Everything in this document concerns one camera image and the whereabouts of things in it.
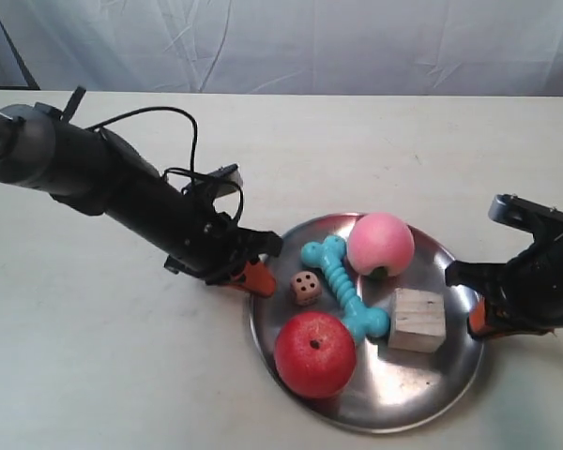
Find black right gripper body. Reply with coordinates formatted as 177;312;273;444
492;219;563;336

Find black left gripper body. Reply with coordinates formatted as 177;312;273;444
162;205;240;286

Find round metal plate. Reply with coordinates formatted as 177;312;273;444
248;213;484;433

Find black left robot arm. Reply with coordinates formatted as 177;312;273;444
0;104;282;297

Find small wooden dice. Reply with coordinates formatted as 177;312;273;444
290;271;322;307

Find wooden cube block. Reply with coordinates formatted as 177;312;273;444
388;288;447;353

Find red toy apple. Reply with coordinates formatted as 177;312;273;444
273;311;357;399

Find teal rubber bone toy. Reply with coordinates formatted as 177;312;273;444
300;234;390;345

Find pink toy peach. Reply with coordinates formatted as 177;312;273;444
346;212;415;277

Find white backdrop cloth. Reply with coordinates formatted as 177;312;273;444
0;1;563;97

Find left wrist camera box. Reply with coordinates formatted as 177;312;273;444
207;163;243;199

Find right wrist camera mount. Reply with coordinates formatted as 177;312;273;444
488;194;563;243

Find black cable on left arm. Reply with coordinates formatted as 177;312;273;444
83;106;245;226

